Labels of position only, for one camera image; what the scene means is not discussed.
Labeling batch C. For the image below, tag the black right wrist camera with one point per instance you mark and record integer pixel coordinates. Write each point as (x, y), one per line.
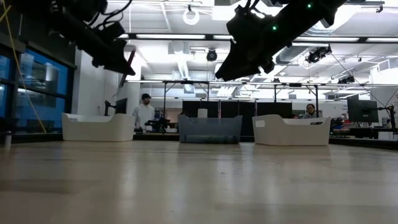
(268, 66)

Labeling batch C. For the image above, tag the black partition screens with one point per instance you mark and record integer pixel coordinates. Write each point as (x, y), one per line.
(267, 109)

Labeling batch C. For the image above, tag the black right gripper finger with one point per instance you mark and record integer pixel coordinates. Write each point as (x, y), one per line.
(239, 62)

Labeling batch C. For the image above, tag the grey plastic bin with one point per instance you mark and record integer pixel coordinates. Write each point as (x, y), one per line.
(210, 129)

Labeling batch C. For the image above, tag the black desktop robot arm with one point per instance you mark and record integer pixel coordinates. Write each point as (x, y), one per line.
(158, 124)

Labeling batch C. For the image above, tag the silver ventilation duct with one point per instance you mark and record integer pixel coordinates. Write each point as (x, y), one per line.
(292, 51)

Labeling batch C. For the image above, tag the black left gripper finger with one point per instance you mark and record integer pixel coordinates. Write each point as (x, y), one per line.
(115, 62)

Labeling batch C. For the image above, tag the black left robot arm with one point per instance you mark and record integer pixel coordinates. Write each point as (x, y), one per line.
(62, 15)

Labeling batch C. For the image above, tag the black computer monitor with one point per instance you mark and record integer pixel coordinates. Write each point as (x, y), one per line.
(121, 106)
(362, 110)

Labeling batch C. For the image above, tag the small silver post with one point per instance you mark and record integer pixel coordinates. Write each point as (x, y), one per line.
(7, 140)

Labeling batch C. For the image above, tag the black round ceiling speaker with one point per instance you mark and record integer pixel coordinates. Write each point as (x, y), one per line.
(211, 55)

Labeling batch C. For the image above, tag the black hanging camera cluster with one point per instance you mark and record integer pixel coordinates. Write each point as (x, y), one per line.
(318, 54)

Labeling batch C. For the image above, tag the person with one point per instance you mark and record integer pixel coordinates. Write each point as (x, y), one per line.
(310, 112)
(143, 113)

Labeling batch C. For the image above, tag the black overhead rig bar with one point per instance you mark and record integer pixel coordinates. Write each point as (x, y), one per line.
(171, 36)

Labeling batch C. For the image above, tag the white cylinder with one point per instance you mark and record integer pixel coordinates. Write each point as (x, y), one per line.
(202, 113)

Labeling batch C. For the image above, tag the round ceiling lamp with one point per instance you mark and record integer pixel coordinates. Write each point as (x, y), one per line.
(190, 16)

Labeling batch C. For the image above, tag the white plastic bin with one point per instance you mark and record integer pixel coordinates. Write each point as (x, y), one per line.
(98, 127)
(290, 132)

